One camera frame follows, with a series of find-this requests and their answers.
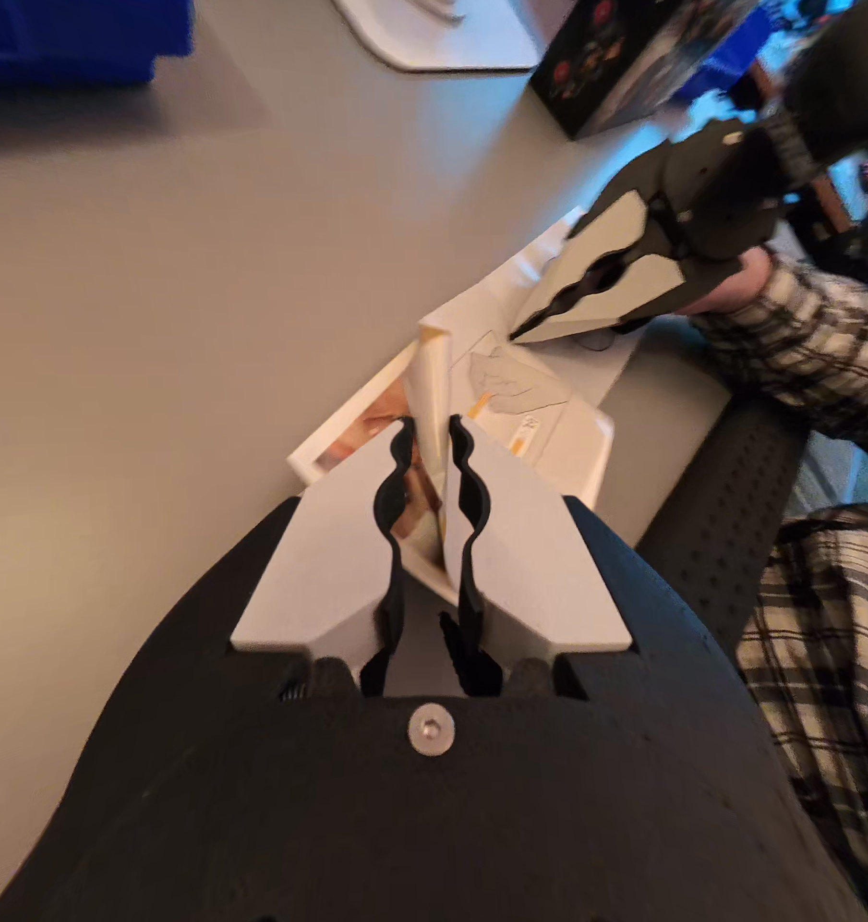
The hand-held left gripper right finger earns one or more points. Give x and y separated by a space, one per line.
549 576

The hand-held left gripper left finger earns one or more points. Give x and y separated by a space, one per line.
319 576

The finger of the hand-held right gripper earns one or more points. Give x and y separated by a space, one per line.
635 288
607 230

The toy truck instruction booklet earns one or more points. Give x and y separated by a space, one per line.
563 454

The dark toy truck box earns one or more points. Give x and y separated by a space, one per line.
585 79

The grey desk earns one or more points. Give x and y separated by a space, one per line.
189 288

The person's right hand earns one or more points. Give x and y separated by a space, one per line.
743 284

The white sign stand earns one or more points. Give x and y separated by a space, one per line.
441 36

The person's plaid clothing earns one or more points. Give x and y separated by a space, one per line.
823 648

